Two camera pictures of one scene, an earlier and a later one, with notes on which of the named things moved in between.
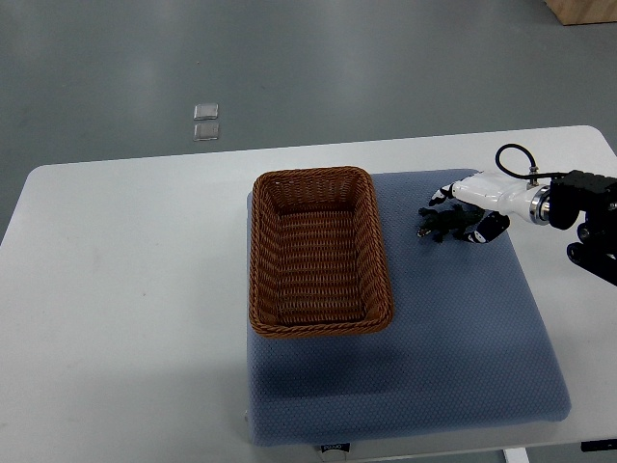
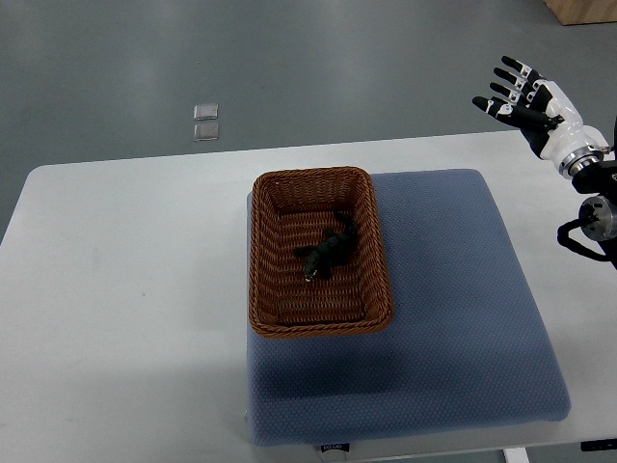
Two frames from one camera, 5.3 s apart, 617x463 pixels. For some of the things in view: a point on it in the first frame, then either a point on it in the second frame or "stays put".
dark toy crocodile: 456,219 to 335,248
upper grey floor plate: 205,111 stays put
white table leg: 515,455 stays put
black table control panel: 599,445 stays put
